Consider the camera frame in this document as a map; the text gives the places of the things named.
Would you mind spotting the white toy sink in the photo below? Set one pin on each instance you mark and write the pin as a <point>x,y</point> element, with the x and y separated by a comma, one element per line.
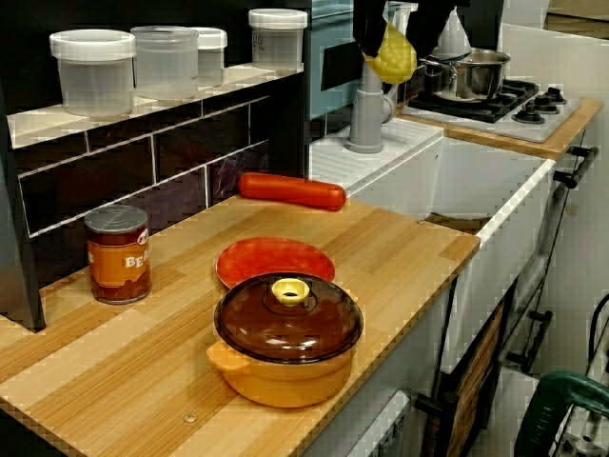
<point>476,181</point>

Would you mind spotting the red toy sausage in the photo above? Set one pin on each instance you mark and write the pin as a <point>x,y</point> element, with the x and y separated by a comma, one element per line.
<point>290,190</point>

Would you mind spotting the orange beans can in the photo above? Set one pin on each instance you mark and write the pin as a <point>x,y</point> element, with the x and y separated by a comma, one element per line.
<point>119,266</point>

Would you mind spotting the orange toy cooking pot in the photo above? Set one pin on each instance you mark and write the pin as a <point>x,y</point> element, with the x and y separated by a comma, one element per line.
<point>285,385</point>

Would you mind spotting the white toy kitchen cabinet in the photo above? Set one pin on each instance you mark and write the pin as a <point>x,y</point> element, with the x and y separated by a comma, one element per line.
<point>404,343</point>

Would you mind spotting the steel cooking pot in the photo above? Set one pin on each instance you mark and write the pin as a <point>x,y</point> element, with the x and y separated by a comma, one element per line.
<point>476,76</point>

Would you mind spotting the black tiled backsplash shelf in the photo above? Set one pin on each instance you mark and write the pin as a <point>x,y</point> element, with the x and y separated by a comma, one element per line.
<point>119,176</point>

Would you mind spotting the grey toy faucet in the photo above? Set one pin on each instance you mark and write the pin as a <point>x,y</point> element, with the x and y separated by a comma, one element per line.
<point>366,119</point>

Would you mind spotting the large white-lidded plastic jar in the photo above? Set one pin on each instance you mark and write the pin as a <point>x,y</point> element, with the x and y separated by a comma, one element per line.
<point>95,81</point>

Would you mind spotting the black toy stove top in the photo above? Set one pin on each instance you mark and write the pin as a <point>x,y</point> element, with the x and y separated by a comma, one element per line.
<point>476,110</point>

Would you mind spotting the wood framed panel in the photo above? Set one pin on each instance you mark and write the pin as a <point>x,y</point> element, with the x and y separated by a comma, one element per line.
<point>476,381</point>

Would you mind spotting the small white-lidded plastic jar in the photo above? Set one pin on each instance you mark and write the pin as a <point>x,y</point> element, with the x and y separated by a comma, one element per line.
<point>211,57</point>

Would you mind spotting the black stove knob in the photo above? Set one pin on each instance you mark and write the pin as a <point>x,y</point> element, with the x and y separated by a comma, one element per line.
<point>546,105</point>
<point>555,96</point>
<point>529,114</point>

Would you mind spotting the clear lidless plastic cup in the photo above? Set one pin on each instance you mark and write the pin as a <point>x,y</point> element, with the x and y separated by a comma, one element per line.
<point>164,66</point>

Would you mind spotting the grey dispenser panel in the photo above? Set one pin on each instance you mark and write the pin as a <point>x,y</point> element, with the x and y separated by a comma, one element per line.
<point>380,433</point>

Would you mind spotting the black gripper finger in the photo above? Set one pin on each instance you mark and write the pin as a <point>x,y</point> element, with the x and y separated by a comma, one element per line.
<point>428,24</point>
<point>368,24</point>

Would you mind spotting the red round plate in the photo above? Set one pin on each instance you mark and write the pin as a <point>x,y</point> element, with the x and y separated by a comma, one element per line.
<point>266,259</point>

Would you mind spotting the yellow toy corn cob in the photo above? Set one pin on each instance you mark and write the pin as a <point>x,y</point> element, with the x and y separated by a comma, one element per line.
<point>392,59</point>

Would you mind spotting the brown lid with yellow knob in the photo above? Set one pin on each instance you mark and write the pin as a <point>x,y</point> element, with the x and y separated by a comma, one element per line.
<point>266,328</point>

